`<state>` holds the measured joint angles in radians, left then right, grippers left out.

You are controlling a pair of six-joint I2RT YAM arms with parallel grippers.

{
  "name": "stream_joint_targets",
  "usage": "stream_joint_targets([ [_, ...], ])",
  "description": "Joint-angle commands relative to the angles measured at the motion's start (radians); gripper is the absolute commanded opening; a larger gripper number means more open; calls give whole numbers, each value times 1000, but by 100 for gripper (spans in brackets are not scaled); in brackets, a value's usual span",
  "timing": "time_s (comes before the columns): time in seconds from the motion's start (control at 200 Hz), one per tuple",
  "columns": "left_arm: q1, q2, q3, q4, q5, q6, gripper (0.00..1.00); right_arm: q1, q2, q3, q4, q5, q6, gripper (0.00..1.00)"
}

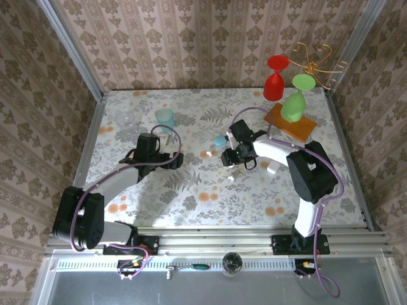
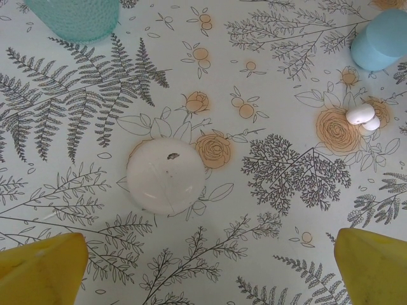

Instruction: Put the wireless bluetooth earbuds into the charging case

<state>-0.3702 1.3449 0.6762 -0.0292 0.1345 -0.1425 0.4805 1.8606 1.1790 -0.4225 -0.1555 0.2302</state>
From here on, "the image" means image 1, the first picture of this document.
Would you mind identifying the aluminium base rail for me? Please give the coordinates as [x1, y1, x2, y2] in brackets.
[44, 226, 394, 257]

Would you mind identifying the green plastic wine glass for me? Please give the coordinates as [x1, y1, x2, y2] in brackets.
[280, 73, 317, 123]

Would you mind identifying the red plastic wine glass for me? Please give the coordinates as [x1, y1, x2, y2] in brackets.
[263, 55, 290, 102]

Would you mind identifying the green handled screwdriver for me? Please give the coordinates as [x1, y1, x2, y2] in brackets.
[171, 263, 210, 272]

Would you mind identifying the aluminium frame post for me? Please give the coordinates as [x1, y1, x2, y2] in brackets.
[35, 0, 107, 102]
[323, 0, 388, 96]

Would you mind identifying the black power connector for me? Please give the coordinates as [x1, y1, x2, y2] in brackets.
[116, 259, 150, 282]
[294, 259, 321, 280]

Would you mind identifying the aluminium side rail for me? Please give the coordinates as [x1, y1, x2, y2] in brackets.
[324, 90, 382, 232]
[59, 93, 107, 233]

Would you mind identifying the teal translucent cup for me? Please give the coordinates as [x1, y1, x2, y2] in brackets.
[155, 107, 176, 132]

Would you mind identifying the gold glass rack wooden base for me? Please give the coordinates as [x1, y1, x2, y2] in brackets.
[263, 43, 350, 143]

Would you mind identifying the grey metal panel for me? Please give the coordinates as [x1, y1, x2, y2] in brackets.
[30, 250, 400, 305]

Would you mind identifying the floral patterned table cover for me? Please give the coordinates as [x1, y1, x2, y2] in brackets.
[76, 88, 366, 228]

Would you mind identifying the white slotted cable duct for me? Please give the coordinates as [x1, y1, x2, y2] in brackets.
[54, 257, 317, 271]

